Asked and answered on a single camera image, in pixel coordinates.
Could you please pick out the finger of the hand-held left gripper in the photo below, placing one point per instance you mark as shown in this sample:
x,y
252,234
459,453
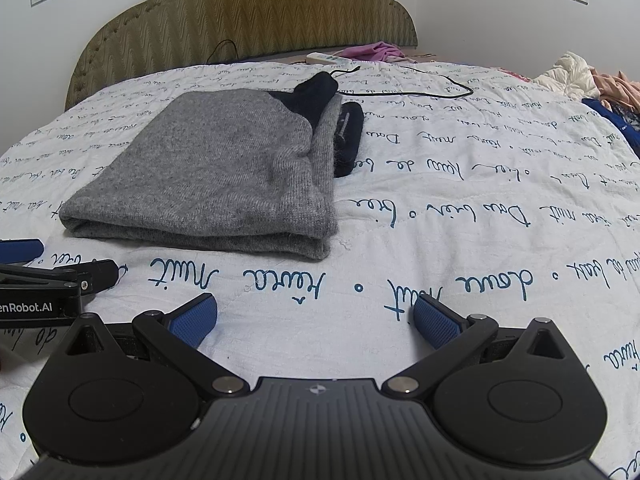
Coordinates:
x,y
60,274
20,250

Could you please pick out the grey sweater with navy sleeves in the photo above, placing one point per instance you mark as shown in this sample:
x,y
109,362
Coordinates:
x,y
210,170

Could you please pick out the white blanket with script print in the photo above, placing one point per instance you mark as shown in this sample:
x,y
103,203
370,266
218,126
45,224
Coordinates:
x,y
475,200

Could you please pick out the pink cloth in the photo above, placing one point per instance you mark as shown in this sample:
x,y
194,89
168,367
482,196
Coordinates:
x,y
617,87

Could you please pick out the cream puffy jacket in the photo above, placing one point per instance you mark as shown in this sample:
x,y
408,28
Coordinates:
x,y
565,75

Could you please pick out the purple cloth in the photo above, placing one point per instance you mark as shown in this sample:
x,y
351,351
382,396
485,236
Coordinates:
x,y
372,51

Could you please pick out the white power strip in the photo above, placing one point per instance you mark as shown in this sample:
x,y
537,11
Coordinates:
x,y
327,58

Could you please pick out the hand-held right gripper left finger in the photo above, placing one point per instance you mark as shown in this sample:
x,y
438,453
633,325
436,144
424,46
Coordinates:
x,y
192,321

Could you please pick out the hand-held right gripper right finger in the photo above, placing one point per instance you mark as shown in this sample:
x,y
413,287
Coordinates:
x,y
436,322

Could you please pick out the blue garment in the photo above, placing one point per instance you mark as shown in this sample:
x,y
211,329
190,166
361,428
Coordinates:
x,y
617,122

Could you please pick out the floral cloth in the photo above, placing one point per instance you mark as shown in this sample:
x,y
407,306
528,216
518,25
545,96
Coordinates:
x,y
512,76

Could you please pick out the olive padded headboard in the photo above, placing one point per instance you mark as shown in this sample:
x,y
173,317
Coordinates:
x,y
240,10

